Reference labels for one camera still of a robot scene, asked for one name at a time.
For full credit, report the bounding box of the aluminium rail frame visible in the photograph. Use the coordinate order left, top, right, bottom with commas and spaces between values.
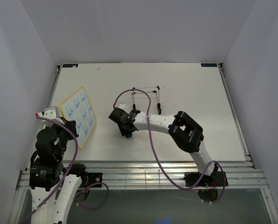
9, 63, 278, 224

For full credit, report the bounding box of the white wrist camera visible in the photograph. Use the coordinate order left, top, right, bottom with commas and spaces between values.
36, 106, 64, 127
115, 103, 126, 110

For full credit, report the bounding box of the blue table label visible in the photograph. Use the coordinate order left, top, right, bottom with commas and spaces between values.
201, 63, 218, 67
62, 64, 78, 68

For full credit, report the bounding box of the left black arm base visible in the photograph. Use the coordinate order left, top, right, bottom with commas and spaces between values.
71, 172, 104, 201

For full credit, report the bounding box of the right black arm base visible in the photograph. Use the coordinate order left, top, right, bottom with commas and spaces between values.
184, 171, 228, 203

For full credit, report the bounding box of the left blue table label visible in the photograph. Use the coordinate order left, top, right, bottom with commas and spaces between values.
62, 64, 78, 68

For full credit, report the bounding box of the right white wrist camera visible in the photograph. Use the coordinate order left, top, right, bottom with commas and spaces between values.
115, 103, 126, 110

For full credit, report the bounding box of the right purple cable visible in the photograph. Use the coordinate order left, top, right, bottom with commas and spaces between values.
114, 89, 226, 204

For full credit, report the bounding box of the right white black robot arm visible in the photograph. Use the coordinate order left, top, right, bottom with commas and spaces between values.
109, 107, 218, 187

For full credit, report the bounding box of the purple cable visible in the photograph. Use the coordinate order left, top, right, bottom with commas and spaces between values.
114, 89, 226, 204
19, 115, 109, 224

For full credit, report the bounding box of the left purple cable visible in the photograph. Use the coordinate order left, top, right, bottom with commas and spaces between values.
19, 115, 109, 224

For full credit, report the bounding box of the black wire whiteboard stand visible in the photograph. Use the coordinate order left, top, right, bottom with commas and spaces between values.
131, 85, 162, 115

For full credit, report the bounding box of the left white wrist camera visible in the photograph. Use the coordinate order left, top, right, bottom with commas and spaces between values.
36, 106, 64, 127

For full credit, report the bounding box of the yellow framed whiteboard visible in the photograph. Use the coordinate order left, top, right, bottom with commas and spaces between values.
60, 87, 97, 149

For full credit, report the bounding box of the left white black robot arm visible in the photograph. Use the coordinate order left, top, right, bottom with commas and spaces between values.
29, 117, 88, 224

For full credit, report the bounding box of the blue bone-shaped eraser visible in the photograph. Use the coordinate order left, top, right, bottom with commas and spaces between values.
125, 133, 132, 138

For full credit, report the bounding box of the right blue table label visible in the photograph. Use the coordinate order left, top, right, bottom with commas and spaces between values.
201, 63, 218, 67

